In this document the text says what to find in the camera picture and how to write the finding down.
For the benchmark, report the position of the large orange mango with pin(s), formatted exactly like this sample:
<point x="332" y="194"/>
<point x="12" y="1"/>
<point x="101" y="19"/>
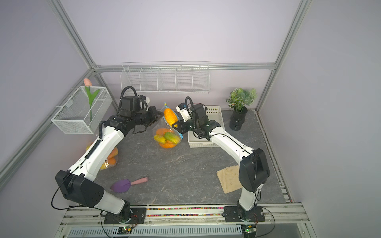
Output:
<point x="113" y="153"/>

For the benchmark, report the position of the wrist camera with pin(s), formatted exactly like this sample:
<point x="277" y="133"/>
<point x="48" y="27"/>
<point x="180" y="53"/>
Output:
<point x="183" y="111"/>
<point x="144" y="98"/>

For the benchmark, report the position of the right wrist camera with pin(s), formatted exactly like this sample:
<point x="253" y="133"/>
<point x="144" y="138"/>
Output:
<point x="183" y="111"/>

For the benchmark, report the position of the orange mango top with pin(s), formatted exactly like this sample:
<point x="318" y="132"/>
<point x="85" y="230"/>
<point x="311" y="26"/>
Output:
<point x="163" y="131"/>

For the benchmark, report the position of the white wire wall shelf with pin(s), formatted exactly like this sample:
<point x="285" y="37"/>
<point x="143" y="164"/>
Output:
<point x="167" y="76"/>

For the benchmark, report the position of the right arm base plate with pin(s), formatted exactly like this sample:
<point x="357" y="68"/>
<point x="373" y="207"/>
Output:
<point x="239" y="214"/>

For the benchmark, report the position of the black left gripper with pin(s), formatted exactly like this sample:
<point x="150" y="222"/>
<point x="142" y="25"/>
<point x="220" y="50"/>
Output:
<point x="154" y="111"/>

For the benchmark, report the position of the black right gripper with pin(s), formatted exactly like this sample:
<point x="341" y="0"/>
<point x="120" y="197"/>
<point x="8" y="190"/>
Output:
<point x="181" y="128"/>

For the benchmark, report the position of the pink artificial tulip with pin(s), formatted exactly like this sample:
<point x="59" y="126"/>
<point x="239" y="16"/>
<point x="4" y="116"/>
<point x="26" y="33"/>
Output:
<point x="91" y="96"/>

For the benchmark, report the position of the green artificial plant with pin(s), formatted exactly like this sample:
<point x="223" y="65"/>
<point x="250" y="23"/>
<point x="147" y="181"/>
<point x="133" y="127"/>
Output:
<point x="239" y="98"/>

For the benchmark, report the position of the yellow green mango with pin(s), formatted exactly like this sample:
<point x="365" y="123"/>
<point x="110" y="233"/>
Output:
<point x="171" y="137"/>

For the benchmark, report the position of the yellow orange long mango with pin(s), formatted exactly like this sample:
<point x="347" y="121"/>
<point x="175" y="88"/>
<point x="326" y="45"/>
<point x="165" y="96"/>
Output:
<point x="170" y="116"/>

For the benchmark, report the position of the white mesh wall basket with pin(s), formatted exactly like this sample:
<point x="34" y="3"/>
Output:
<point x="74" y="116"/>

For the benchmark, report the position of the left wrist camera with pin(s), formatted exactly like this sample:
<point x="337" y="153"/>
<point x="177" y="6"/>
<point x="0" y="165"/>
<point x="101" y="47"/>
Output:
<point x="144" y="98"/>

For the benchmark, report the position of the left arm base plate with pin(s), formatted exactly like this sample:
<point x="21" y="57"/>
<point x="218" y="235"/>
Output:
<point x="134" y="215"/>

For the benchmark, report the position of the small yellow mango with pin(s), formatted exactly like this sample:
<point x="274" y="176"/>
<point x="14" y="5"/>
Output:
<point x="160" y="139"/>

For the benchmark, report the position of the black glossy plant pot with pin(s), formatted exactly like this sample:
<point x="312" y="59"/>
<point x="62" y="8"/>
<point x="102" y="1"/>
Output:
<point x="237" y="119"/>

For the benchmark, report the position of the beige work glove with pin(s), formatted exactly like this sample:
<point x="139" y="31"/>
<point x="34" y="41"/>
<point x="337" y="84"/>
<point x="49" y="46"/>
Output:
<point x="229" y="179"/>

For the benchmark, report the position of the clear zip-top bag blue zipper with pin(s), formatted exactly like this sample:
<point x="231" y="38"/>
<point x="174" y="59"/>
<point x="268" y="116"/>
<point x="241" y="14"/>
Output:
<point x="111" y="166"/>

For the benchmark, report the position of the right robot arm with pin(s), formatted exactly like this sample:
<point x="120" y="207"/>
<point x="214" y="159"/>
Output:
<point x="253" y="166"/>

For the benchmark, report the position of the purple pink scoop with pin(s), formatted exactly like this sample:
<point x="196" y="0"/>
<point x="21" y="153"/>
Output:
<point x="125" y="184"/>

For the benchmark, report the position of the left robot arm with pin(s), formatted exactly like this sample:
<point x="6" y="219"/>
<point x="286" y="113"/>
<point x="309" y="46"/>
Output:
<point x="77" y="183"/>

